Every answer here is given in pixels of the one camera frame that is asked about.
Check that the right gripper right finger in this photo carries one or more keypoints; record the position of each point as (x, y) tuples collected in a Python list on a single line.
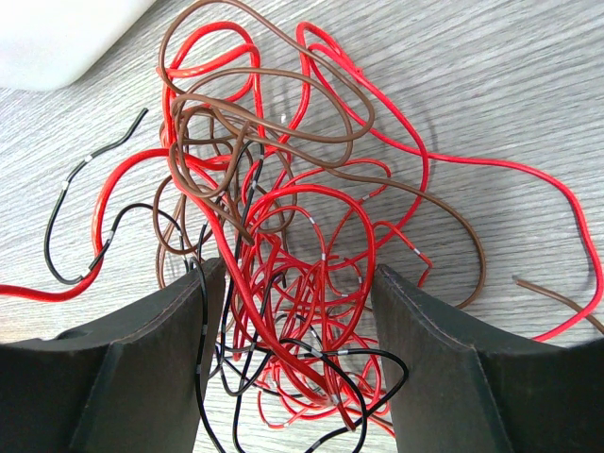
[(473, 387)]

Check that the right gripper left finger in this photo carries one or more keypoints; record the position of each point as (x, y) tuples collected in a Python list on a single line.
[(125, 382)]

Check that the white plastic fruit basket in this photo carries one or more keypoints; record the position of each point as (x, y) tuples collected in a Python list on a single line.
[(48, 45)]

